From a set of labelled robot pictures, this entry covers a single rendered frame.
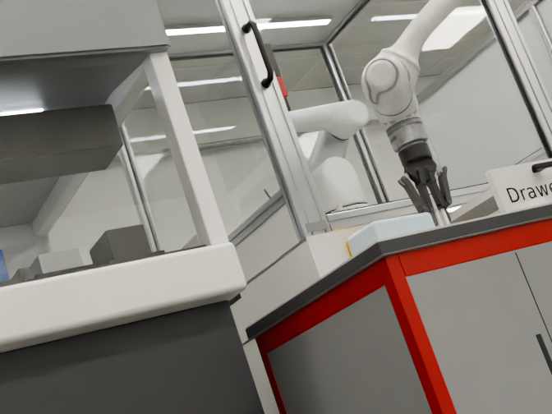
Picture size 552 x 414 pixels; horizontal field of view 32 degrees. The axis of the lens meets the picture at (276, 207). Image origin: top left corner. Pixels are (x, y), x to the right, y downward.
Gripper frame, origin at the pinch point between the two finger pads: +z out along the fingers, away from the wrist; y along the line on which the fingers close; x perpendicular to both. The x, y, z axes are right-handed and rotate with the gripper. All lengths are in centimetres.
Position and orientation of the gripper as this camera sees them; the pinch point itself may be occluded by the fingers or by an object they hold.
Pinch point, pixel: (442, 224)
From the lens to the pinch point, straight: 229.3
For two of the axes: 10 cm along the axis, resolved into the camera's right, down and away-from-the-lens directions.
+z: 3.2, 9.2, -2.5
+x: 2.7, -3.4, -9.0
